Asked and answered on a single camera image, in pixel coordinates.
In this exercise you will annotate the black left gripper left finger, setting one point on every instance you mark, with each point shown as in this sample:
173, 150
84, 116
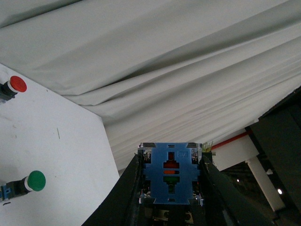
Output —
121, 206

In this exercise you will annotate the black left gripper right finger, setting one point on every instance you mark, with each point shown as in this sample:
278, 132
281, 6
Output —
243, 213

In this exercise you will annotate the yellow push button switch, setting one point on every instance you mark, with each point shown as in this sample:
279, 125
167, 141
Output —
171, 194

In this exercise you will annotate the white pillar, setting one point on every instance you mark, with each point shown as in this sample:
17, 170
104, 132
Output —
268, 189

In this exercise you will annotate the red ceiling pipe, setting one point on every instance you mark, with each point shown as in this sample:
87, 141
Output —
230, 140

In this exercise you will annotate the dark panel structure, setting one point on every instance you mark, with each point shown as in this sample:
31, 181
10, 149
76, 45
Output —
277, 136

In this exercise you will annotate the white pleated curtain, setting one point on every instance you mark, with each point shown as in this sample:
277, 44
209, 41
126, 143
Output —
158, 70

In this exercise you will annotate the green push button switch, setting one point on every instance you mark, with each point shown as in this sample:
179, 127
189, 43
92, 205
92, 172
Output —
34, 182

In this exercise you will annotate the red push button switch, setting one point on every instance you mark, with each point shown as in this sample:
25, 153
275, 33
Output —
11, 88

